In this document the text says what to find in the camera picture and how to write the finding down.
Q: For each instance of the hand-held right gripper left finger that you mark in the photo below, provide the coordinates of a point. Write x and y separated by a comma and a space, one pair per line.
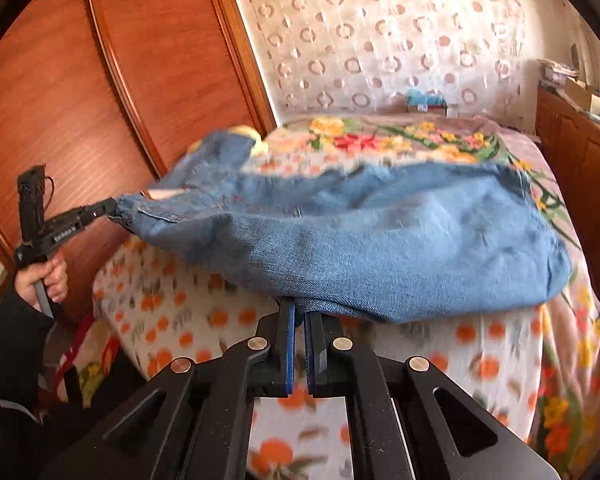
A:
290, 360

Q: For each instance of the wooden cabinet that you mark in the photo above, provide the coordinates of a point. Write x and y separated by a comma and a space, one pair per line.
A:
580, 160

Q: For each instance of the yellow plush toy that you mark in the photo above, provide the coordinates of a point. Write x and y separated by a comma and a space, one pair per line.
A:
254, 136

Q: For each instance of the circle-patterned sheer curtain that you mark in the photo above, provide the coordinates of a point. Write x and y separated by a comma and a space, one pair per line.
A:
380, 35

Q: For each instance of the folded blue denim jeans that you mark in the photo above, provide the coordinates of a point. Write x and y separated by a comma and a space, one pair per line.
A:
215, 160

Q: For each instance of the orange-print bed sheet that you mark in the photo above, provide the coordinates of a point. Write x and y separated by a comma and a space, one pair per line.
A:
180, 305

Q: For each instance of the red cloth strip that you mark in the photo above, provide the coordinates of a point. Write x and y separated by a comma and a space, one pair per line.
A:
82, 335

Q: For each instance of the wooden louvered wardrobe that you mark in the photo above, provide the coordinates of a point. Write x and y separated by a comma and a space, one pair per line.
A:
130, 85

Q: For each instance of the blue denim jeans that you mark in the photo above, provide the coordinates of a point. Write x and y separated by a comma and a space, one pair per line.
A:
380, 240
215, 160

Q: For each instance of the small blue-topped box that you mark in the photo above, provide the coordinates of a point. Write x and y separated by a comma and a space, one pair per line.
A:
425, 100

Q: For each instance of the person's left hand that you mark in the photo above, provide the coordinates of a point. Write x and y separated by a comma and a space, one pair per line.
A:
27, 280

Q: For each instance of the person's left forearm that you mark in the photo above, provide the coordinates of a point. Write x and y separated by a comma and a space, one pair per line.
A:
10, 340

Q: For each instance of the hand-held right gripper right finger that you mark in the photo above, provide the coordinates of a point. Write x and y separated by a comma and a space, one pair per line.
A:
310, 365

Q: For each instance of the cardboard box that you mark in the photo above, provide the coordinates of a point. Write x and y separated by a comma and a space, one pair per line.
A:
587, 95

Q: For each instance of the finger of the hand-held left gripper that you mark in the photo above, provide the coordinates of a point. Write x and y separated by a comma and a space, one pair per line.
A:
100, 209

